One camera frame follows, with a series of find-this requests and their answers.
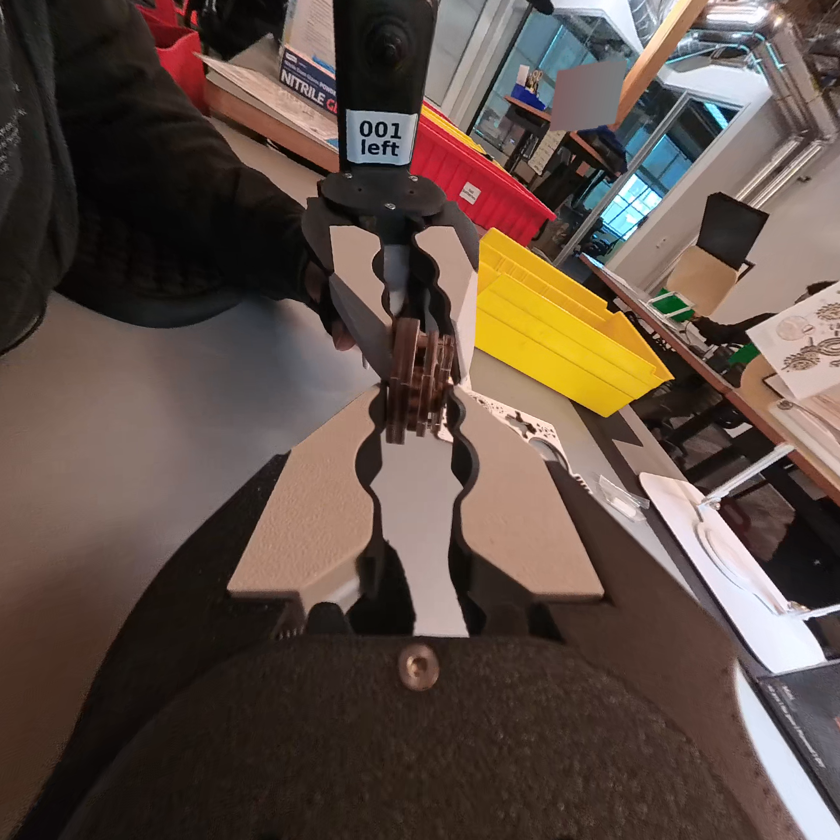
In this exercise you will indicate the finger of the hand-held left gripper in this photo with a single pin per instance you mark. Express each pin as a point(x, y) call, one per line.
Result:
point(351, 262)
point(459, 275)

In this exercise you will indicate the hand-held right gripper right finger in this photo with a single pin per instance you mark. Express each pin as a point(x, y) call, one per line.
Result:
point(531, 525)

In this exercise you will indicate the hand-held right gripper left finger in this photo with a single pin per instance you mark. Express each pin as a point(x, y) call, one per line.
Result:
point(302, 525)

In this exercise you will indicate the wooden sheet with round holes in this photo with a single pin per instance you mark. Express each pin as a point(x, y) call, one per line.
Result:
point(544, 430)

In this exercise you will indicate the round wooden gear assembly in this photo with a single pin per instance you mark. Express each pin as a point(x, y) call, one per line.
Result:
point(413, 387)

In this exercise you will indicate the person's left forearm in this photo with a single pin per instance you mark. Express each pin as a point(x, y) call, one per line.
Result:
point(164, 197)

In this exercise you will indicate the person's left hand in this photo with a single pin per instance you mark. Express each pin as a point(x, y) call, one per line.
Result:
point(341, 340)

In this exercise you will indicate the blue glove box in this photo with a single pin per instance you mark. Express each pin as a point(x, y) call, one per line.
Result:
point(302, 79)

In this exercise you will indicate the clear plastic parts bag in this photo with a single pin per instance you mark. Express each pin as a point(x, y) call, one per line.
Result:
point(620, 499)

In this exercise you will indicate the yellow plastic bin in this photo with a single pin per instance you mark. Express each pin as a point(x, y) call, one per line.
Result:
point(558, 341)

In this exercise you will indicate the black chair armrest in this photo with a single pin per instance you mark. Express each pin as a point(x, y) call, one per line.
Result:
point(184, 312)

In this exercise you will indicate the white stand base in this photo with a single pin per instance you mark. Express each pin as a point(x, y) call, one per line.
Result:
point(754, 590)

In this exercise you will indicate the long wooden table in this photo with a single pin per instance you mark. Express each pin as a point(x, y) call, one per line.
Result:
point(751, 394)

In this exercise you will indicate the black softbox hood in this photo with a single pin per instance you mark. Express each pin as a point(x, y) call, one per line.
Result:
point(732, 229)

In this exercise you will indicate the gear instruction booklet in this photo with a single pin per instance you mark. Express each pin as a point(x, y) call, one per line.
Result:
point(800, 341)

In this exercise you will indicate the black puzzle box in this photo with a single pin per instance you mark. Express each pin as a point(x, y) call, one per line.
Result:
point(807, 728)

